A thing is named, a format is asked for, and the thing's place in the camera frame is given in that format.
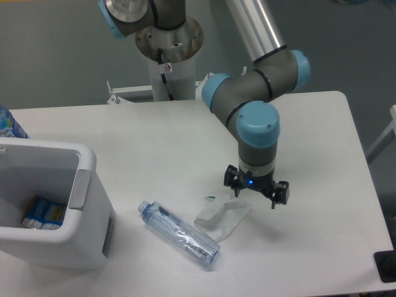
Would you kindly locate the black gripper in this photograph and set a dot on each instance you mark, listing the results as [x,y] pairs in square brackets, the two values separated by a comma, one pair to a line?
[277,192]

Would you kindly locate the clear plastic water bottle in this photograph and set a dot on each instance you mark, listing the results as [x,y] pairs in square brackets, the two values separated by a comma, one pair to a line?
[199,246]

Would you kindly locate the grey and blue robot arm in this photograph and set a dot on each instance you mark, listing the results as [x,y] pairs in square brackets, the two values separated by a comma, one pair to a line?
[244,104]

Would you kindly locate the white plastic trash bin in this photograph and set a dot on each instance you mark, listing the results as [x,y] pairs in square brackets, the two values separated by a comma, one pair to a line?
[64,173]

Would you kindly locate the black clamp at table edge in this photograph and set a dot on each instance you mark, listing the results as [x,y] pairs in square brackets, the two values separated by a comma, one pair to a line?
[385,263]

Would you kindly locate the blue snack wrapper in bin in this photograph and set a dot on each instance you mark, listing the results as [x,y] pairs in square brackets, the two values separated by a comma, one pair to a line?
[43,214]

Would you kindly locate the white frame at right edge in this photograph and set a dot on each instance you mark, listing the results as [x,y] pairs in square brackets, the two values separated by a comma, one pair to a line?
[383,140]

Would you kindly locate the white pedestal base bracket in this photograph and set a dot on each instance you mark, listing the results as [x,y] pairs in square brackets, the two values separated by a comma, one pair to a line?
[144,93]

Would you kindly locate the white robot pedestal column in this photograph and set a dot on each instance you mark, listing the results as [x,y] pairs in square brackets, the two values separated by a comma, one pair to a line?
[171,59]

